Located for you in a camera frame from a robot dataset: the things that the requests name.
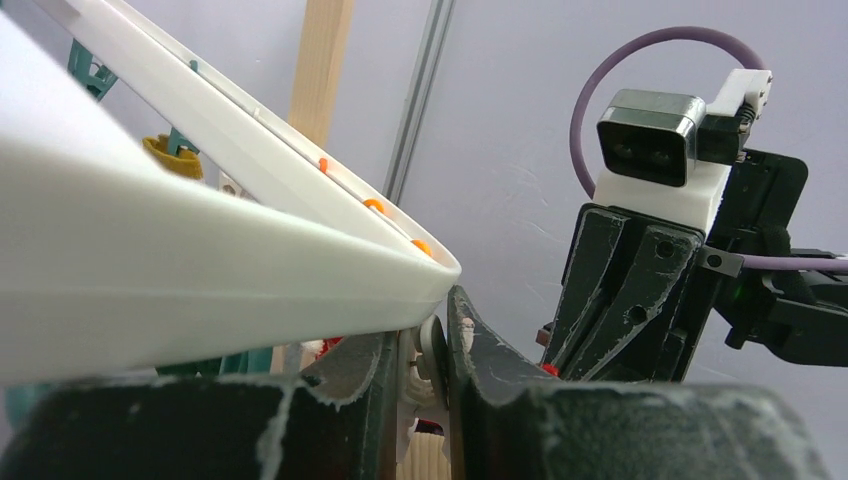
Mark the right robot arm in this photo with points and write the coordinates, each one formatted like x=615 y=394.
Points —
x=825 y=343

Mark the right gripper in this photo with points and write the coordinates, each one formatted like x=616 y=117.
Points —
x=622 y=284

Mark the teal clothespin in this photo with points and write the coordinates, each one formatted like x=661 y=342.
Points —
x=20 y=400
x=97 y=79

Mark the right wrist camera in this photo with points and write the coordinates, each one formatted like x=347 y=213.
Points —
x=669 y=155

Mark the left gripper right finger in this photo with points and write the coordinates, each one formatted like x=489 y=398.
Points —
x=509 y=419

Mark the green sock with yellow cuff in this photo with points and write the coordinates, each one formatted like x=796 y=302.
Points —
x=185 y=163

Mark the tan brown striped sock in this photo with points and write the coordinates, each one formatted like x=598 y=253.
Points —
x=424 y=459

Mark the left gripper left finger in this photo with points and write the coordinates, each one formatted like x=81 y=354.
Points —
x=334 y=420

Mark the wooden hanger stand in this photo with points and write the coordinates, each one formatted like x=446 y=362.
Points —
x=321 y=53

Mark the white clip hanger frame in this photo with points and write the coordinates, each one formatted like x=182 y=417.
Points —
x=109 y=262

